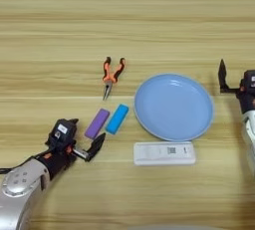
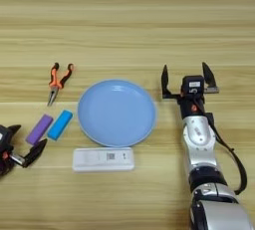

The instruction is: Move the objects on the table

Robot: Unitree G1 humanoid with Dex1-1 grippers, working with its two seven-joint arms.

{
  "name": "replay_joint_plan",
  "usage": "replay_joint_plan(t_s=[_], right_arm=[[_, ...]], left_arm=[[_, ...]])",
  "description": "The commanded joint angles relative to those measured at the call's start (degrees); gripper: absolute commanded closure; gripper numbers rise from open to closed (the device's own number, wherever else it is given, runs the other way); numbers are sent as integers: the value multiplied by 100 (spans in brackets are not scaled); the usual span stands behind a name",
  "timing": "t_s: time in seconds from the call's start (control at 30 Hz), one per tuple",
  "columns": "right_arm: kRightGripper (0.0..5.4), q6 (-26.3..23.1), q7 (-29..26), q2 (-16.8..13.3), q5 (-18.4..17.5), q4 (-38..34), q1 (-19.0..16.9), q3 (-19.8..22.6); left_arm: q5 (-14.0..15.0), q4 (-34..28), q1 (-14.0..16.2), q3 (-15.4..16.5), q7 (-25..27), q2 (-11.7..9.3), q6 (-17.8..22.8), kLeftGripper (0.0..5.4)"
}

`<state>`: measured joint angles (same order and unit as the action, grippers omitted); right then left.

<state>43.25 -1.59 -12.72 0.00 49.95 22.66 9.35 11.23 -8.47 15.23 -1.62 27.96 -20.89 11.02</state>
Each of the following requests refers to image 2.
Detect purple rectangular block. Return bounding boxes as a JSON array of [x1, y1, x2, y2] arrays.
[[25, 114, 54, 146]]

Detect gripper small black box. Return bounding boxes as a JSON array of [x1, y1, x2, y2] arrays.
[[181, 75, 205, 96], [0, 124, 14, 150]]

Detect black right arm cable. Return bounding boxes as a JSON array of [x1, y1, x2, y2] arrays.
[[190, 96, 248, 196]]

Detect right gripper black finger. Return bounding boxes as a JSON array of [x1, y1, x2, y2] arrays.
[[160, 64, 173, 98], [201, 62, 217, 90]]

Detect light blue round plate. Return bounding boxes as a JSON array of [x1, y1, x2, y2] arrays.
[[77, 79, 157, 148]]

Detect white rectangular device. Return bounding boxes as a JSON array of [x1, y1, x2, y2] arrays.
[[72, 146, 135, 173]]

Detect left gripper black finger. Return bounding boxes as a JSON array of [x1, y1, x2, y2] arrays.
[[22, 138, 48, 169], [7, 123, 22, 134]]

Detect cyan rectangular block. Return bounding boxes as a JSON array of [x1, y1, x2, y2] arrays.
[[47, 109, 74, 141]]

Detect right gripper small black box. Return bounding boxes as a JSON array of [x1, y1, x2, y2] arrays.
[[181, 75, 205, 96]]

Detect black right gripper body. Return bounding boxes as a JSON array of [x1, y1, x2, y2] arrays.
[[161, 87, 220, 119]]

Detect orange black needle-nose pliers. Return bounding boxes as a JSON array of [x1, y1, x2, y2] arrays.
[[47, 62, 75, 108]]

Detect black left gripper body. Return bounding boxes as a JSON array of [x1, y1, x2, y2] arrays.
[[0, 146, 28, 177]]

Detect left gripper small black box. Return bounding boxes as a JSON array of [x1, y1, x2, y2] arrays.
[[0, 124, 14, 150]]

